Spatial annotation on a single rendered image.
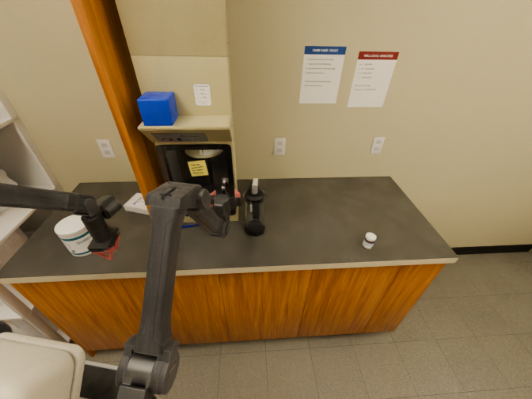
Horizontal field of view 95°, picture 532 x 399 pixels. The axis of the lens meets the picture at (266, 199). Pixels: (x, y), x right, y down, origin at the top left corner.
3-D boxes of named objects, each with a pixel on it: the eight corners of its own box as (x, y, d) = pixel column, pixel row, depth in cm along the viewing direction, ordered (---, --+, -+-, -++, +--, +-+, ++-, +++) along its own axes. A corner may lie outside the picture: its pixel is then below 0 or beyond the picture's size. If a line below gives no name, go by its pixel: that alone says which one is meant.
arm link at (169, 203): (138, 176, 49) (186, 181, 49) (169, 181, 63) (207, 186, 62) (112, 397, 49) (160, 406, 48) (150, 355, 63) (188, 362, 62)
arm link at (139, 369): (112, 413, 47) (139, 419, 46) (127, 354, 49) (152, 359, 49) (138, 389, 56) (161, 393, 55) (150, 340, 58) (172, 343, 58)
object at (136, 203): (138, 198, 145) (136, 192, 143) (163, 202, 143) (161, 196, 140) (125, 210, 136) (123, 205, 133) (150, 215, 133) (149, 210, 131)
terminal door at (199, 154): (176, 216, 126) (157, 144, 101) (236, 214, 128) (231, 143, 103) (176, 217, 126) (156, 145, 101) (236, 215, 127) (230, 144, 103)
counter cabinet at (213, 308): (128, 271, 215) (82, 188, 158) (355, 260, 228) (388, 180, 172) (91, 357, 162) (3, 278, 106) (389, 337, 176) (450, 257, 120)
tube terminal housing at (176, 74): (185, 194, 149) (151, 45, 101) (239, 192, 151) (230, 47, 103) (176, 222, 129) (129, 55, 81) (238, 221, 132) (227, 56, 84)
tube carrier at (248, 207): (248, 218, 131) (246, 186, 118) (267, 222, 129) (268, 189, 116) (241, 233, 123) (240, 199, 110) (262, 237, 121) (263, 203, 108)
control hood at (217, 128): (153, 139, 100) (146, 115, 94) (233, 138, 102) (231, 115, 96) (144, 153, 91) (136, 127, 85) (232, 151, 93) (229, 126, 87)
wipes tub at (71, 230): (79, 236, 121) (64, 213, 111) (107, 235, 122) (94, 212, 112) (64, 257, 110) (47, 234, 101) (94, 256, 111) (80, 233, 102)
